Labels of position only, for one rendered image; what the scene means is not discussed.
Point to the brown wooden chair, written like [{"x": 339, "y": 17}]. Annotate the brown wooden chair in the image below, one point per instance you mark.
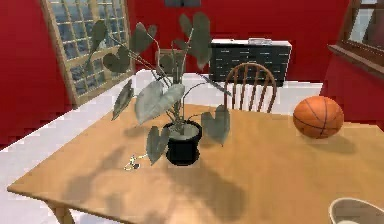
[{"x": 250, "y": 87}]

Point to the wooden framed grid window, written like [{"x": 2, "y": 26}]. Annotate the wooden framed grid window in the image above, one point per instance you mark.
[{"x": 87, "y": 43}]

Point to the light wooden table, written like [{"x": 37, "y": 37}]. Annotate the light wooden table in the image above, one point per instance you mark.
[{"x": 273, "y": 173}]

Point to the grey flat item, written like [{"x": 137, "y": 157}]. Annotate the grey flat item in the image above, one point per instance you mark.
[{"x": 260, "y": 41}]

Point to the orange basketball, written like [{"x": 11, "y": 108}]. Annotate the orange basketball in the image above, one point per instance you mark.
[{"x": 318, "y": 116}]

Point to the beige bowl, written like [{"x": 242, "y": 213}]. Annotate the beige bowl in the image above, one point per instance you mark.
[{"x": 355, "y": 211}]

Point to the green house plant black pot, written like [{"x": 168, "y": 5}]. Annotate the green house plant black pot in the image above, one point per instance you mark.
[{"x": 182, "y": 146}]

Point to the dark framed window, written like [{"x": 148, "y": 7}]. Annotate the dark framed window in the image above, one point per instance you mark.
[{"x": 364, "y": 31}]

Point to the dark framed wall picture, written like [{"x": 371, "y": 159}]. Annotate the dark framed wall picture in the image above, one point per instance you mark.
[{"x": 182, "y": 2}]

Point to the black chest of drawers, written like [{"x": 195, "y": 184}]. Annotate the black chest of drawers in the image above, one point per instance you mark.
[{"x": 250, "y": 61}]

